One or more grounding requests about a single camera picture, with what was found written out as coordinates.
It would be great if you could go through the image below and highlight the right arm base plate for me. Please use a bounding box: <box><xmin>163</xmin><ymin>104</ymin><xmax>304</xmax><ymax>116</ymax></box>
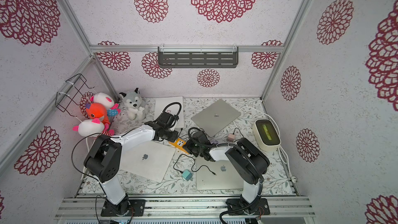
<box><xmin>226</xmin><ymin>198</ymin><xmax>271</xmax><ymax>216</ymax></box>

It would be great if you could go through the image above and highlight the pink charger plug purple strip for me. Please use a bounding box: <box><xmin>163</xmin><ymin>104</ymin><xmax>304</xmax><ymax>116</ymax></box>
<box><xmin>227</xmin><ymin>134</ymin><xmax>236</xmax><ymax>143</ymax></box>

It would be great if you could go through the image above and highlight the orange fox plush toy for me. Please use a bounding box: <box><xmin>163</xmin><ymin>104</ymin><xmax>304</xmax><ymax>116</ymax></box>
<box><xmin>85</xmin><ymin>103</ymin><xmax>110</xmax><ymax>124</ymax></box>

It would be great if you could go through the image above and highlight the white laptop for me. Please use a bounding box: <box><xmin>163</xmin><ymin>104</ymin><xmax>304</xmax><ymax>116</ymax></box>
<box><xmin>120</xmin><ymin>141</ymin><xmax>176</xmax><ymax>183</ymax></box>
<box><xmin>154</xmin><ymin>96</ymin><xmax>184</xmax><ymax>130</ymax></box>

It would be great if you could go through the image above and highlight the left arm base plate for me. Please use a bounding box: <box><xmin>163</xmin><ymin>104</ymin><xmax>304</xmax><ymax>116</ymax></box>
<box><xmin>101</xmin><ymin>199</ymin><xmax>146</xmax><ymax>217</ymax></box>

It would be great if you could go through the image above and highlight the white laptop front left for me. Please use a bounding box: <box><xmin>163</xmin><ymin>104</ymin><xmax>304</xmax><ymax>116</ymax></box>
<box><xmin>120</xmin><ymin>141</ymin><xmax>176</xmax><ymax>183</ymax></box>

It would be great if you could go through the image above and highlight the floral table mat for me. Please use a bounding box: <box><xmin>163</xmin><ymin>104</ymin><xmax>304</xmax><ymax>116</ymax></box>
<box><xmin>118</xmin><ymin>98</ymin><xmax>294</xmax><ymax>195</ymax></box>

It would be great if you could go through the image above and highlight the black wire basket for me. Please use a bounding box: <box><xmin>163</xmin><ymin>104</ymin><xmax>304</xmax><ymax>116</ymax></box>
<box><xmin>54</xmin><ymin>73</ymin><xmax>95</xmax><ymax>117</ymax></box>

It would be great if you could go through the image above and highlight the teal charger plug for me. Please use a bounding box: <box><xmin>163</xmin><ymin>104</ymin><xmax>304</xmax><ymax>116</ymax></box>
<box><xmin>181</xmin><ymin>170</ymin><xmax>193</xmax><ymax>181</ymax></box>

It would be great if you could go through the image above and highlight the grey husky plush toy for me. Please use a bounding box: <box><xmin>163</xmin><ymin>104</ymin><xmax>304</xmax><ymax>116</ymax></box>
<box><xmin>119</xmin><ymin>88</ymin><xmax>149</xmax><ymax>121</ymax></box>

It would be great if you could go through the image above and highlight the white laptop back left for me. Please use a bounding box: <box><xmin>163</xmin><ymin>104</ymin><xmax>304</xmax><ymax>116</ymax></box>
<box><xmin>154</xmin><ymin>96</ymin><xmax>184</xmax><ymax>130</ymax></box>

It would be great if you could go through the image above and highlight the grey metal wall shelf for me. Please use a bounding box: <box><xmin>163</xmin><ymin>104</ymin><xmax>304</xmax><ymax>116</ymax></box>
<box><xmin>158</xmin><ymin>46</ymin><xmax>239</xmax><ymax>68</ymax></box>

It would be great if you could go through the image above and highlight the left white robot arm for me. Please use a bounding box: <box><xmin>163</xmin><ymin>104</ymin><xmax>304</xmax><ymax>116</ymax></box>
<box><xmin>73</xmin><ymin>112</ymin><xmax>179</xmax><ymax>206</ymax></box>

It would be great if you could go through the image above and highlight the white pink plush striped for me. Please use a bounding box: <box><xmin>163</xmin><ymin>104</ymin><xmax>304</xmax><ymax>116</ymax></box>
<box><xmin>73</xmin><ymin>118</ymin><xmax>115</xmax><ymax>137</ymax></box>

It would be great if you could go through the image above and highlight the orange power strip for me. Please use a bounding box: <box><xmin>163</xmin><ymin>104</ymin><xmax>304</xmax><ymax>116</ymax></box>
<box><xmin>169</xmin><ymin>138</ymin><xmax>188</xmax><ymax>154</ymax></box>

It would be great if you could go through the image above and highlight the white power cable right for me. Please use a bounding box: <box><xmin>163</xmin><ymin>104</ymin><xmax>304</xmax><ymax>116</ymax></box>
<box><xmin>231</xmin><ymin>105</ymin><xmax>297</xmax><ymax>184</ymax></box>

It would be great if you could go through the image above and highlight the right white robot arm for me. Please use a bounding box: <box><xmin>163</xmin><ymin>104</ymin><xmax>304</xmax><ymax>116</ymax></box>
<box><xmin>186</xmin><ymin>127</ymin><xmax>270</xmax><ymax>205</ymax></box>

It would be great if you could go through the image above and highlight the silver laptop front right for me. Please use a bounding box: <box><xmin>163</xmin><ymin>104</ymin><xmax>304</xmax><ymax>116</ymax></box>
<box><xmin>196</xmin><ymin>157</ymin><xmax>244</xmax><ymax>190</ymax></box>

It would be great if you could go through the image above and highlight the silver laptop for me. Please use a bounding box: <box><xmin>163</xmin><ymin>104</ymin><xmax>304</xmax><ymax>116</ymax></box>
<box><xmin>191</xmin><ymin>100</ymin><xmax>241</xmax><ymax>137</ymax></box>
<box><xmin>196</xmin><ymin>157</ymin><xmax>244</xmax><ymax>190</ymax></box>

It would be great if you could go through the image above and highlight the silver laptop back right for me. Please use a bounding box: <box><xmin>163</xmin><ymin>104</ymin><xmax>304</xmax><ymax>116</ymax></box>
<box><xmin>191</xmin><ymin>100</ymin><xmax>241</xmax><ymax>137</ymax></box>

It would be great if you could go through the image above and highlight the white pink plush top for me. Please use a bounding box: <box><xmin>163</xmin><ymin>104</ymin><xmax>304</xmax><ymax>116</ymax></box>
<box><xmin>90</xmin><ymin>92</ymin><xmax>119</xmax><ymax>110</ymax></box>

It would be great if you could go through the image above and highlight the cream box green display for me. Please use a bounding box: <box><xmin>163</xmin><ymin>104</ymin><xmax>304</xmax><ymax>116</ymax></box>
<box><xmin>252</xmin><ymin>119</ymin><xmax>281</xmax><ymax>152</ymax></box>

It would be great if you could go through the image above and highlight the black charger cable front laptop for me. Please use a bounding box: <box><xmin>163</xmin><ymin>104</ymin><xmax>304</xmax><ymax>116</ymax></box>
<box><xmin>172</xmin><ymin>153</ymin><xmax>217</xmax><ymax>176</ymax></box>

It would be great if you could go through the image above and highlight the aluminium front rail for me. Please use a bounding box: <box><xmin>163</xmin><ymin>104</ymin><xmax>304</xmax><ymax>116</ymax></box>
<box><xmin>54</xmin><ymin>196</ymin><xmax>316</xmax><ymax>224</ymax></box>

